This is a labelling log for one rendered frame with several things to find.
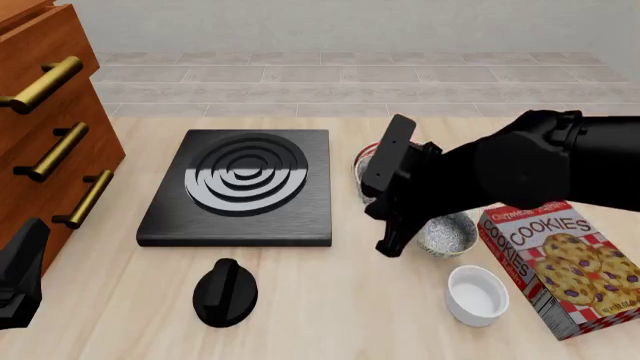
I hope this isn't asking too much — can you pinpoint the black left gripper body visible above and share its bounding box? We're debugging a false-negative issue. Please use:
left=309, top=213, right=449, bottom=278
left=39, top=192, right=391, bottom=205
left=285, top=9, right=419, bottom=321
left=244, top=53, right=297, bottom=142
left=0, top=282, right=44, bottom=332

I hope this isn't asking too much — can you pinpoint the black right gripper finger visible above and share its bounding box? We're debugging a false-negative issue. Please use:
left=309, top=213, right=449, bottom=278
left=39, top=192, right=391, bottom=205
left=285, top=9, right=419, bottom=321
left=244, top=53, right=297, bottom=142
left=375, top=218, right=432, bottom=259

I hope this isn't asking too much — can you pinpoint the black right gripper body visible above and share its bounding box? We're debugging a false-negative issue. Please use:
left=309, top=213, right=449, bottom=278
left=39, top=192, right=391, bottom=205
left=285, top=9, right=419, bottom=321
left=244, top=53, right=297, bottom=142
left=363, top=143, right=467, bottom=228

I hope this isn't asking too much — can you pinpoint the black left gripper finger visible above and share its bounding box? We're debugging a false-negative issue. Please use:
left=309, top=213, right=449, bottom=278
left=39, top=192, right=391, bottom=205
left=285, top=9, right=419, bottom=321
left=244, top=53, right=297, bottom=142
left=0, top=216, right=52, bottom=292

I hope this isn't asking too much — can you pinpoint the patterned bowl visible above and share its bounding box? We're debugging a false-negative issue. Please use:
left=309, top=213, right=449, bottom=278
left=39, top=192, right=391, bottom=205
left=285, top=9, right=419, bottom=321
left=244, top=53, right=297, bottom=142
left=416, top=208, right=480, bottom=261

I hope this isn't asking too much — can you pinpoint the plate with red rings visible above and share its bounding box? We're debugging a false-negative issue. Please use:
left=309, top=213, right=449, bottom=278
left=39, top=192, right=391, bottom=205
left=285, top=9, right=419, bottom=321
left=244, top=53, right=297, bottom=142
left=352, top=141, right=389, bottom=206

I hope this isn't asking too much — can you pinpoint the flat black stove plate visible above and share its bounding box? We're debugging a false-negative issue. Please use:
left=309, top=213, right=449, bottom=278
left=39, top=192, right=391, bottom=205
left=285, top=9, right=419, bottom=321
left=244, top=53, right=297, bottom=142
left=135, top=128, right=334, bottom=249

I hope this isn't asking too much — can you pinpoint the small white ramekin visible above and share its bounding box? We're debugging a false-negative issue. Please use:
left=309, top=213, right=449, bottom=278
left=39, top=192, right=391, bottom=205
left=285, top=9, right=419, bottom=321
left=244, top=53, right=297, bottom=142
left=444, top=264, right=511, bottom=329

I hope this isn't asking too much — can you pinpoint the wooden drawer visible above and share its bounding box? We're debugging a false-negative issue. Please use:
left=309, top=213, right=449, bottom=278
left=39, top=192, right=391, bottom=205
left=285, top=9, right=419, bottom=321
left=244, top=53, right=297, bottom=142
left=0, top=2, right=102, bottom=148
left=0, top=111, right=127, bottom=278
left=0, top=68, right=116, bottom=231

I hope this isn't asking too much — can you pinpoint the wooden cabinet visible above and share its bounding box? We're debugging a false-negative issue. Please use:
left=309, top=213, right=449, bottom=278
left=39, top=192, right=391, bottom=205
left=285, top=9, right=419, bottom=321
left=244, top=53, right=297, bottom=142
left=0, top=0, right=127, bottom=278

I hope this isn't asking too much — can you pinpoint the printed cookies box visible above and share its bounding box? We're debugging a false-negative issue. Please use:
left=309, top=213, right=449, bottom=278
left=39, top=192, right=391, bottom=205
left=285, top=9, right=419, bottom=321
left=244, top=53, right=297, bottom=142
left=476, top=199, right=640, bottom=342

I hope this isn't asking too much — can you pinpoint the round black stove knob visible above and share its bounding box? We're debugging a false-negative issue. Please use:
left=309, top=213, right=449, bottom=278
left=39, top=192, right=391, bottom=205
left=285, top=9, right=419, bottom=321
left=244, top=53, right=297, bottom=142
left=191, top=257, right=260, bottom=329

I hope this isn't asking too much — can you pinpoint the brass drawer handle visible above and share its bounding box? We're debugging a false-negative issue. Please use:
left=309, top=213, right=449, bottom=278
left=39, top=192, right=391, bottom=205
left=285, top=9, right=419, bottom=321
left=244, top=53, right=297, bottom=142
left=0, top=55, right=85, bottom=116
left=12, top=121, right=90, bottom=184
left=51, top=168, right=115, bottom=231

